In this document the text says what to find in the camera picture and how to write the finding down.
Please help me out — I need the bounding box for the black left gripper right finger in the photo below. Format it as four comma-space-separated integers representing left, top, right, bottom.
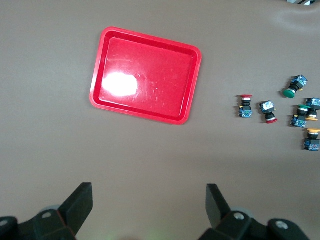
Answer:
199, 183, 252, 240

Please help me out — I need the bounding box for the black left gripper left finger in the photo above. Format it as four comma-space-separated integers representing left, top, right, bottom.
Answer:
32, 182, 94, 240

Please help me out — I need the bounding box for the red push button switch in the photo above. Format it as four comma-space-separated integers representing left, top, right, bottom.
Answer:
258, 100, 279, 125
236, 94, 254, 119

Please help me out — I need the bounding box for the yellow push button switch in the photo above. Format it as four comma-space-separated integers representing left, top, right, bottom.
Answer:
304, 97, 320, 122
303, 127, 320, 152

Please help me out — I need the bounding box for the brown table mat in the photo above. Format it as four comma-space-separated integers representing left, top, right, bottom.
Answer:
0, 0, 320, 240

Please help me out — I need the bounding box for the red plastic tray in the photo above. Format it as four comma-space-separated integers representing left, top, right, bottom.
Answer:
88, 26, 203, 126

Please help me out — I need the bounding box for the green push button switch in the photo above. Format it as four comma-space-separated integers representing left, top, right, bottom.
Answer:
282, 74, 309, 98
290, 104, 312, 128

